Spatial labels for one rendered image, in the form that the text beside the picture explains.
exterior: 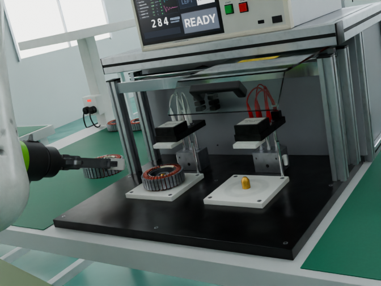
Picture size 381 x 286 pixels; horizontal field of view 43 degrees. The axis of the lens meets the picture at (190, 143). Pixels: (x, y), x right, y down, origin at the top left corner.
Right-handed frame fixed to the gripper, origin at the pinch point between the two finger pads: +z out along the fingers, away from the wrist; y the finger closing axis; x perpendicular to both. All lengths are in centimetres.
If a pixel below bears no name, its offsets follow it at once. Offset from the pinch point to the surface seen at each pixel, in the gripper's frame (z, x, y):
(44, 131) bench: 68, -17, 120
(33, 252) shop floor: 88, 53, 152
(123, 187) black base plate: 6.3, 6.4, -1.6
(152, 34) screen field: 4.8, -34.7, -12.0
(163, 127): 6.4, -9.8, -15.2
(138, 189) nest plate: 3.1, 6.5, -10.2
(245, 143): 7.1, -5.4, -39.9
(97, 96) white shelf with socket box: 59, -31, 70
